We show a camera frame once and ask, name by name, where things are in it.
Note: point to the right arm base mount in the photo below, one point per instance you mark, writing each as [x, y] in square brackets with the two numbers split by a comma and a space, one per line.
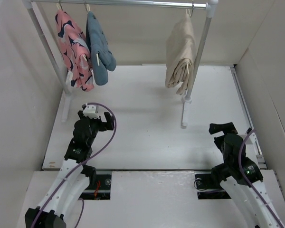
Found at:
[208, 186]

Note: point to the blue denim shorts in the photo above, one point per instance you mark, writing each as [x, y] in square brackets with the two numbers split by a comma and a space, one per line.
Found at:
[102, 58]

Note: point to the wooden hanger with pink shorts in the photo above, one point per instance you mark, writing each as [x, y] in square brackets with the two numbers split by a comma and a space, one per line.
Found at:
[70, 37]

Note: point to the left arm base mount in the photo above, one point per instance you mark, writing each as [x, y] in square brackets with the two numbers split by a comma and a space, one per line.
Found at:
[100, 189]

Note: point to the pink patterned shorts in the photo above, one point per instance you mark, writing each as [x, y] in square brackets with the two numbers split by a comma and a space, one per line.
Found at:
[82, 74]

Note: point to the wooden hanger with denim shorts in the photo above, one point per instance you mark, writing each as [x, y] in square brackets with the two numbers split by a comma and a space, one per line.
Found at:
[93, 36]

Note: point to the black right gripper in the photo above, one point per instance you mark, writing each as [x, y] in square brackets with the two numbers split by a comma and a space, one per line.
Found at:
[226, 127]

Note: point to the beige trousers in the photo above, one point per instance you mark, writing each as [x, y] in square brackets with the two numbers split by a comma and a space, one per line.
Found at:
[177, 57]

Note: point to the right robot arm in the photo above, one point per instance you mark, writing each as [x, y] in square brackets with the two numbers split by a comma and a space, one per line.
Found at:
[241, 178]

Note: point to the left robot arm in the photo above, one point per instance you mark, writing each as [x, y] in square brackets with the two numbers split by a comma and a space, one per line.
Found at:
[74, 175]

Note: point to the metal clothes rack frame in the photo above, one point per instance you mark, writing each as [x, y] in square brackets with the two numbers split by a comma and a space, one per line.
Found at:
[128, 33]

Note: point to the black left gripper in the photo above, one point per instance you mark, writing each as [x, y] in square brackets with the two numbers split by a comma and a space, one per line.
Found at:
[104, 125]

